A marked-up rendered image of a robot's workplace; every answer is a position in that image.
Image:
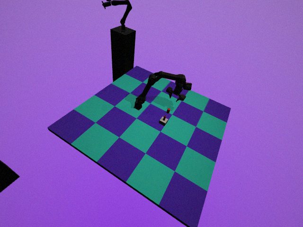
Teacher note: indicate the beige block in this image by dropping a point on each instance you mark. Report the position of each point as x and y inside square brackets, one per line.
[163, 122]

